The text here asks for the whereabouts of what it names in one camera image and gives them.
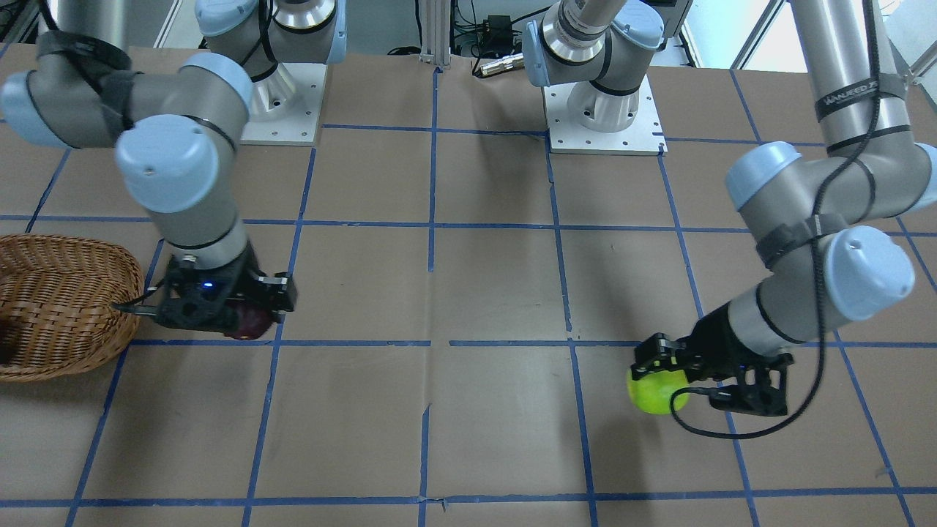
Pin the dark red apple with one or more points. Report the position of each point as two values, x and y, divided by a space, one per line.
251 321

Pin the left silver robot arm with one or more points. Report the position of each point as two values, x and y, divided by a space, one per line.
810 222

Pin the green apple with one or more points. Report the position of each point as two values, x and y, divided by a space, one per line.
652 393

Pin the wicker basket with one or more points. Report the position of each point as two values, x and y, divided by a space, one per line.
58 296

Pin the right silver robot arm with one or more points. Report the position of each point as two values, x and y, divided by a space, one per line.
175 137

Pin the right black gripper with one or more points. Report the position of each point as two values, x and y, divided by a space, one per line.
250 275

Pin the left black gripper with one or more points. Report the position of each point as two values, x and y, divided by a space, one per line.
711 335

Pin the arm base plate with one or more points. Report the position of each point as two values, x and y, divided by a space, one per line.
286 106
583 120

